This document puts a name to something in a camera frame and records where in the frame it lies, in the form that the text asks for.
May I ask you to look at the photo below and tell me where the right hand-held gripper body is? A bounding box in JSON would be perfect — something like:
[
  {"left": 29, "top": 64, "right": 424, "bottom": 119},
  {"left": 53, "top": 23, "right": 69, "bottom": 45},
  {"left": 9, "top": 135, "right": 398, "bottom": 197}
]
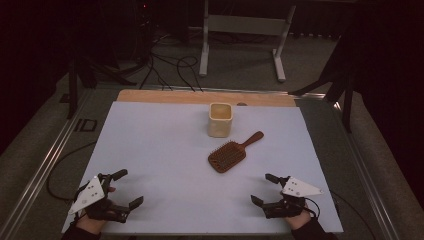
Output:
[{"left": 261, "top": 175, "right": 324, "bottom": 220}]

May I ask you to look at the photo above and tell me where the dark equipment with red light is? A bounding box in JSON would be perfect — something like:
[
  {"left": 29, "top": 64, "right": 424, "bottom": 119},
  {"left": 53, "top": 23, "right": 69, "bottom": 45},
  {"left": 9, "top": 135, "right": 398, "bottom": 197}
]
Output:
[{"left": 116, "top": 0, "right": 158, "bottom": 66}]

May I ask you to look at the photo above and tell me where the right hand-held gripper cable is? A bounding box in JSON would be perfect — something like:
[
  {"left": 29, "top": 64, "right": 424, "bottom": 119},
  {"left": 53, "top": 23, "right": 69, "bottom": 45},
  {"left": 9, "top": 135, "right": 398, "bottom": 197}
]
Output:
[{"left": 301, "top": 196, "right": 322, "bottom": 220}]

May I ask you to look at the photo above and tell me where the thin black floor cable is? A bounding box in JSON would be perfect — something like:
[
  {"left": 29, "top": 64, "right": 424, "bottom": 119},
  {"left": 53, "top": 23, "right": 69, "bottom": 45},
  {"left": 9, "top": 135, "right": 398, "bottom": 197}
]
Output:
[{"left": 329, "top": 190, "right": 378, "bottom": 240}]

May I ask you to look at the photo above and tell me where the brown wooden hairbrush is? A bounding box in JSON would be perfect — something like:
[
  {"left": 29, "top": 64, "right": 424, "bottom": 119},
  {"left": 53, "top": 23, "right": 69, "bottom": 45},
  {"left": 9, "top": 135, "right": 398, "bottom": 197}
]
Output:
[{"left": 207, "top": 130, "right": 265, "bottom": 174}]

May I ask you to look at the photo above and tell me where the long black floor cable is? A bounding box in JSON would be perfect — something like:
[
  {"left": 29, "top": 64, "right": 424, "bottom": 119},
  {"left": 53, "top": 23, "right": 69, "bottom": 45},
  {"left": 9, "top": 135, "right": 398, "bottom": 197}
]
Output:
[{"left": 46, "top": 141, "right": 98, "bottom": 203}]

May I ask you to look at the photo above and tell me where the metal floor rail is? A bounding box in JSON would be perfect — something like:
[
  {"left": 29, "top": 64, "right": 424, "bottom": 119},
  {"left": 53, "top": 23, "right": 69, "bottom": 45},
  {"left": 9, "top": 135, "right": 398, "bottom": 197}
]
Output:
[
  {"left": 333, "top": 100, "right": 403, "bottom": 240},
  {"left": 0, "top": 89, "right": 95, "bottom": 240}
]

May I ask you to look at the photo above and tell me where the tangle of black floor cables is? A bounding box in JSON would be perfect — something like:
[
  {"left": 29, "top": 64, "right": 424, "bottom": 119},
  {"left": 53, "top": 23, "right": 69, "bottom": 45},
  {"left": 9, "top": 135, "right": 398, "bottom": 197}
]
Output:
[{"left": 139, "top": 29, "right": 205, "bottom": 93}]

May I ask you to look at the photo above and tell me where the white table mat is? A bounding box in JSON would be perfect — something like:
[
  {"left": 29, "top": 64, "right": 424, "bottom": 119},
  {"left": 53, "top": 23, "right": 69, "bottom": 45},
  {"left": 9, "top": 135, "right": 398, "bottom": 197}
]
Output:
[{"left": 61, "top": 101, "right": 344, "bottom": 235}]

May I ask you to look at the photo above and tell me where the cream square cup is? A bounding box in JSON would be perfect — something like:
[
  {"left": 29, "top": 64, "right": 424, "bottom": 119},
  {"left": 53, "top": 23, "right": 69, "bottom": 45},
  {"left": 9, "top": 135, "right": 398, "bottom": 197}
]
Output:
[{"left": 207, "top": 102, "right": 234, "bottom": 139}]

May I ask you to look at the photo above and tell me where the person's right hand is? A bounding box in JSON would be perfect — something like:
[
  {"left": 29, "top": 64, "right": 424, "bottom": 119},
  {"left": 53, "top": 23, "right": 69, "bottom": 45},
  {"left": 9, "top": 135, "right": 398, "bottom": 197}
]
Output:
[{"left": 283, "top": 209, "right": 313, "bottom": 231}]

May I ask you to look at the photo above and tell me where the white metal desk frame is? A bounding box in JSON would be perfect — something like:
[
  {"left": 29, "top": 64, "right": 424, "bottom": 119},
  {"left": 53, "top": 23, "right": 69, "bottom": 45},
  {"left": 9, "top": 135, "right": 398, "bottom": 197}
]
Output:
[{"left": 198, "top": 0, "right": 297, "bottom": 83}]

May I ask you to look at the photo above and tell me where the person's left hand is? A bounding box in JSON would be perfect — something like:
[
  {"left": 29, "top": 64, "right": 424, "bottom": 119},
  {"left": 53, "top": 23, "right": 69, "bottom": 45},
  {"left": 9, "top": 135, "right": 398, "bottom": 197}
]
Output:
[{"left": 75, "top": 185, "right": 117, "bottom": 235}]

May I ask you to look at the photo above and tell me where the black stand with angled legs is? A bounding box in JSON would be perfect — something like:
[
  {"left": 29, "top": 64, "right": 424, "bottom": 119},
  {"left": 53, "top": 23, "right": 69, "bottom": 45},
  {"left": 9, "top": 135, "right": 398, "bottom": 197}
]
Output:
[{"left": 65, "top": 54, "right": 138, "bottom": 120}]

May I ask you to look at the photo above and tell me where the black stand with long strut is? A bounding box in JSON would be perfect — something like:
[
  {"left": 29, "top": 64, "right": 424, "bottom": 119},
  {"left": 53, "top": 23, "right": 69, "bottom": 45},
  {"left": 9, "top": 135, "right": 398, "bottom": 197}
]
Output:
[{"left": 288, "top": 29, "right": 357, "bottom": 134}]

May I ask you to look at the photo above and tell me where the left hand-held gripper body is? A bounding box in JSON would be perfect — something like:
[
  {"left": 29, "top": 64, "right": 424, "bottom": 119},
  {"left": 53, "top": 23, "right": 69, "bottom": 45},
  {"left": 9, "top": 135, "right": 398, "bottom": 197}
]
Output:
[{"left": 68, "top": 173, "right": 132, "bottom": 224}]

